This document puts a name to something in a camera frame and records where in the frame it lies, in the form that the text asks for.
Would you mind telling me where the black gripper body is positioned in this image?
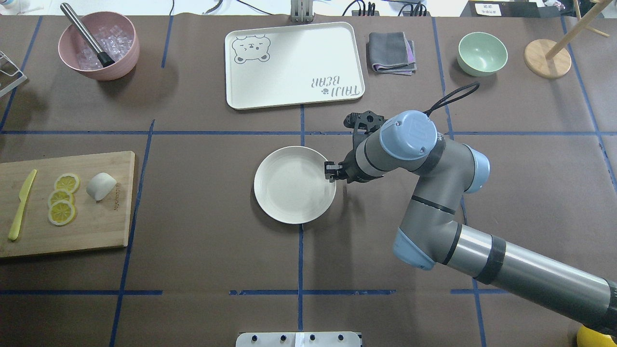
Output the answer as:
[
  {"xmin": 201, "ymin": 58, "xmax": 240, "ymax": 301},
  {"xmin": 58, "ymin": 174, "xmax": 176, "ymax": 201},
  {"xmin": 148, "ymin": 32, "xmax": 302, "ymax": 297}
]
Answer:
[{"xmin": 337, "ymin": 161, "xmax": 359, "ymax": 184}]

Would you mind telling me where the cream round plate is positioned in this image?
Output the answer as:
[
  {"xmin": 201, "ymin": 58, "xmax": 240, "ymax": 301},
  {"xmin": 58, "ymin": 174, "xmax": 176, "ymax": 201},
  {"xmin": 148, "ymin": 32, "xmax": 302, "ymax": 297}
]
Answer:
[{"xmin": 254, "ymin": 147, "xmax": 336, "ymax": 225}]

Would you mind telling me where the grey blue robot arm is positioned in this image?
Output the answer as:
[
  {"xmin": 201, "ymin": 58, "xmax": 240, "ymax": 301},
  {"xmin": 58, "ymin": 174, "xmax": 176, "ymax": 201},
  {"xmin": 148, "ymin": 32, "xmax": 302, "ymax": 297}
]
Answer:
[{"xmin": 299, "ymin": 111, "xmax": 616, "ymax": 347}]

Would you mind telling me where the cream bear tray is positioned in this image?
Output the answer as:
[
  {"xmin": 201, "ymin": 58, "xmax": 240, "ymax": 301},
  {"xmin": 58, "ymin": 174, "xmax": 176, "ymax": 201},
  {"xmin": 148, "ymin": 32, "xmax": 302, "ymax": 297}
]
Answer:
[{"xmin": 225, "ymin": 22, "xmax": 365, "ymax": 110}]

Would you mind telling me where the folded grey cloth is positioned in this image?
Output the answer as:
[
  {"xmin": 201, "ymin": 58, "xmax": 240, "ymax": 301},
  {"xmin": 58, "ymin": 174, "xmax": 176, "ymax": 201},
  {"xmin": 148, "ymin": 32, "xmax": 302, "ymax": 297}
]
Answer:
[{"xmin": 368, "ymin": 32, "xmax": 417, "ymax": 76}]

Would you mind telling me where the green bowl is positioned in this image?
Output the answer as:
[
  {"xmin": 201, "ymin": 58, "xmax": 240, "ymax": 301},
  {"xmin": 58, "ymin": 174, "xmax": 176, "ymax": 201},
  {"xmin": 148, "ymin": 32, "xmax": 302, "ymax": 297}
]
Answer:
[{"xmin": 457, "ymin": 32, "xmax": 509, "ymax": 77}]

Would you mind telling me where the wooden mug tree stand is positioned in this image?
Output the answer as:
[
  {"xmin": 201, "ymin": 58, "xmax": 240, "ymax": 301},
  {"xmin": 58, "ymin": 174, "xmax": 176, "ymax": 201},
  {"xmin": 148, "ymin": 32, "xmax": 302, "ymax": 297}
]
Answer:
[{"xmin": 523, "ymin": 0, "xmax": 610, "ymax": 79}]

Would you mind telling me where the bamboo cutting board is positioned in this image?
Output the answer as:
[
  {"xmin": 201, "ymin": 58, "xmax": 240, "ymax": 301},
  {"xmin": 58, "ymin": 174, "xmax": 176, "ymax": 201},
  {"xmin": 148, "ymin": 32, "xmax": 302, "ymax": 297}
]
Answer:
[{"xmin": 0, "ymin": 151, "xmax": 136, "ymax": 258}]

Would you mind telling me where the steel muddler black tip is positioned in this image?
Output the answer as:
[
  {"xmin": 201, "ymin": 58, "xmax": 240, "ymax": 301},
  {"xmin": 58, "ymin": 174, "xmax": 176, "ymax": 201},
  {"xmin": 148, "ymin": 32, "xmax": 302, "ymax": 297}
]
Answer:
[{"xmin": 60, "ymin": 2, "xmax": 115, "ymax": 67}]

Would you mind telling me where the pink bowl with ice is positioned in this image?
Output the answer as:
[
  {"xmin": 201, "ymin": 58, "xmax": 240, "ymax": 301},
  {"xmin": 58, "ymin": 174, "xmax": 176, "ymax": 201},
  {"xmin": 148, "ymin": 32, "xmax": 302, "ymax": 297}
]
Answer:
[{"xmin": 58, "ymin": 12, "xmax": 140, "ymax": 81}]

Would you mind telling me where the lemon slice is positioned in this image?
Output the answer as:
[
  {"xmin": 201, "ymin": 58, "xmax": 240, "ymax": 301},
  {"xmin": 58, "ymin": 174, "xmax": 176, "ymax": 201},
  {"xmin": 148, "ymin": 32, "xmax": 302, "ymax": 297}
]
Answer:
[
  {"xmin": 48, "ymin": 188, "xmax": 74, "ymax": 208},
  {"xmin": 54, "ymin": 173, "xmax": 80, "ymax": 193},
  {"xmin": 48, "ymin": 200, "xmax": 76, "ymax": 227}
]

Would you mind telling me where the yellow plastic knife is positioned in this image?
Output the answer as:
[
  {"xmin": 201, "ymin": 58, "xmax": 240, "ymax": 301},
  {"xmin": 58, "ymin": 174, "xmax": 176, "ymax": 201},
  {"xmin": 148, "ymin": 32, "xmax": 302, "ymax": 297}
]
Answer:
[{"xmin": 7, "ymin": 169, "xmax": 38, "ymax": 241}]

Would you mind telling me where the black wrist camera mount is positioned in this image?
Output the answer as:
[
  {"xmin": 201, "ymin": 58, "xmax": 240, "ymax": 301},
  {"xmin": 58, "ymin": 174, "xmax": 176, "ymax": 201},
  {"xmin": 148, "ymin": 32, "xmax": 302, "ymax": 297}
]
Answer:
[{"xmin": 343, "ymin": 110, "xmax": 386, "ymax": 150}]

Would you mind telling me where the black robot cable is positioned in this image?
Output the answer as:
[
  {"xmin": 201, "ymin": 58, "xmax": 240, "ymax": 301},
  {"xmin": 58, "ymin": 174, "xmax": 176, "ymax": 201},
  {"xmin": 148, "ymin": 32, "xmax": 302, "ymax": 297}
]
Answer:
[{"xmin": 423, "ymin": 82, "xmax": 481, "ymax": 118}]

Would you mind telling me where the aluminium frame post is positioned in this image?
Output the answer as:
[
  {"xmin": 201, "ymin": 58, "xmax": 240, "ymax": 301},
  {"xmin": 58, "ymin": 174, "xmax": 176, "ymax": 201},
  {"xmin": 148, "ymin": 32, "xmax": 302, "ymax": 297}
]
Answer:
[{"xmin": 290, "ymin": 0, "xmax": 314, "ymax": 23}]

